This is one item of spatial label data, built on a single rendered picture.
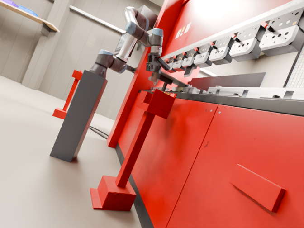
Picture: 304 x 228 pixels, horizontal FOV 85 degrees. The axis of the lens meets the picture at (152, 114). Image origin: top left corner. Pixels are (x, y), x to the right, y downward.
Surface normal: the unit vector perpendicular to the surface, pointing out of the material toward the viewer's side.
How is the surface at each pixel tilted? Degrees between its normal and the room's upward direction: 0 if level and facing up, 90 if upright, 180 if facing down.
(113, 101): 90
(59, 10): 90
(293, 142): 90
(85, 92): 90
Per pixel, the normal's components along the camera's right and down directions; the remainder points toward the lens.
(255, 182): -0.86, -0.36
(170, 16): 0.33, 0.15
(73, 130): 0.12, 0.07
